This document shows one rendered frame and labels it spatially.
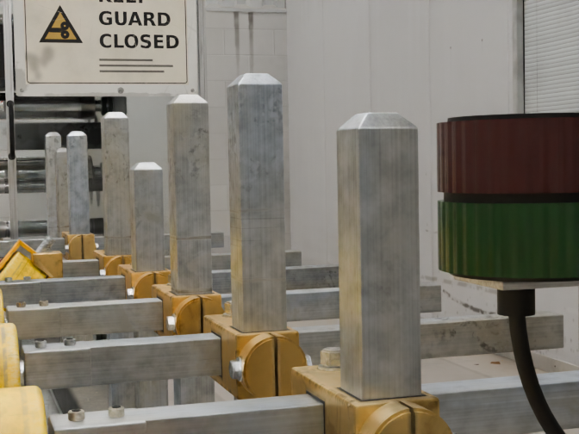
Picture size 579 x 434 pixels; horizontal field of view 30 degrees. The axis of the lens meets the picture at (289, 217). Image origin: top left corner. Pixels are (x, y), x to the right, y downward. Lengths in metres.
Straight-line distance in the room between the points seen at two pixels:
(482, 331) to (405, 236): 0.37
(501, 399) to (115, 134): 0.98
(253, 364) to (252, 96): 0.20
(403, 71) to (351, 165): 6.63
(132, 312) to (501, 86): 5.01
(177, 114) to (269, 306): 0.30
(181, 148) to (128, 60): 1.81
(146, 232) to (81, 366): 0.48
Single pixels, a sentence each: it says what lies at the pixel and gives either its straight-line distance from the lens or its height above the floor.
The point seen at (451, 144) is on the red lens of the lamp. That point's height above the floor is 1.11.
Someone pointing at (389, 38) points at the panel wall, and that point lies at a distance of 7.46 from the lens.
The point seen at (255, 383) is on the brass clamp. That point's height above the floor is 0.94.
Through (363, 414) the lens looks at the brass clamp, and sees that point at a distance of 0.59.
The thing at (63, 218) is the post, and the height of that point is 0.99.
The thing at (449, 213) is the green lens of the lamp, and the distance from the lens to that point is 0.34.
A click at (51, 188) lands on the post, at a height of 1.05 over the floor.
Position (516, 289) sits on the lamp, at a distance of 0.33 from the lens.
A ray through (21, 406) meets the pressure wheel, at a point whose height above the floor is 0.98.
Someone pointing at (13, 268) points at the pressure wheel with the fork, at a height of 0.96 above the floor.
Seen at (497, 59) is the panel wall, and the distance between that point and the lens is 6.06.
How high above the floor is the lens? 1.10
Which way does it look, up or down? 3 degrees down
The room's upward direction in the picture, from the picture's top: 1 degrees counter-clockwise
